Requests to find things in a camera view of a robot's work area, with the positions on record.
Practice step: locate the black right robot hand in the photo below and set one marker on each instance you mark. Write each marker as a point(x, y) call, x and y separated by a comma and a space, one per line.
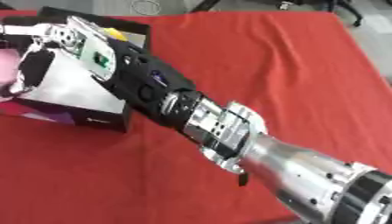
point(37, 68)

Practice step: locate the pink soft object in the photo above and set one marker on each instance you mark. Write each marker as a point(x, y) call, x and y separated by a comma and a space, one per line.
point(8, 65)

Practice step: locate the silver and black right robot arm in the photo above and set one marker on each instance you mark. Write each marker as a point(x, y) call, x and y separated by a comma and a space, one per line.
point(153, 87)

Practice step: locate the black box with white inside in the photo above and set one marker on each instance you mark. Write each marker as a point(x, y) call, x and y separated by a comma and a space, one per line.
point(76, 90)

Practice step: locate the yellow round toy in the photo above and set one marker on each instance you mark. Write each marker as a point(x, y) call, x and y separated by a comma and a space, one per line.
point(116, 33)

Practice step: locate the black furniture leg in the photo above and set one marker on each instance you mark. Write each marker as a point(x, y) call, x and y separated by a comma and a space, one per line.
point(204, 5)

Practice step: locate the black office chair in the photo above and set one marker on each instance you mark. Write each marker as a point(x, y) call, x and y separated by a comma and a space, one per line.
point(350, 11)

